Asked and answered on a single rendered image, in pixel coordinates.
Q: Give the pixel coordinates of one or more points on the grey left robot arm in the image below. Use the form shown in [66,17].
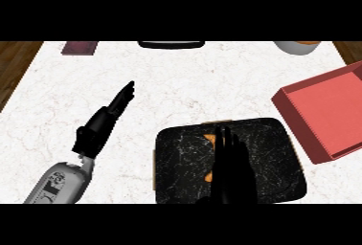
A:
[57,183]

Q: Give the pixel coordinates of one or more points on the red cardboard box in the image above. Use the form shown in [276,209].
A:
[326,111]

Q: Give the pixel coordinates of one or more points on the black and white appliance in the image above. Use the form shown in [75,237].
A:
[171,44]

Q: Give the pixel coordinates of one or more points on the maroon flat block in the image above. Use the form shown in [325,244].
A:
[79,48]

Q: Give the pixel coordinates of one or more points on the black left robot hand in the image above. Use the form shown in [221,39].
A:
[100,127]

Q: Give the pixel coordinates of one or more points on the grey bowl with orange content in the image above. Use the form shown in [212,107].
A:
[298,47]

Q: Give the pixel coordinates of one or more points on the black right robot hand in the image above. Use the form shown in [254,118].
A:
[230,169]

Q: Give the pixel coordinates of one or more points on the black marbled square tray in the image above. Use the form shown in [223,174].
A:
[189,166]

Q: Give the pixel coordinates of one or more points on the orange croissant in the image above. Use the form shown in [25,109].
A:
[211,139]

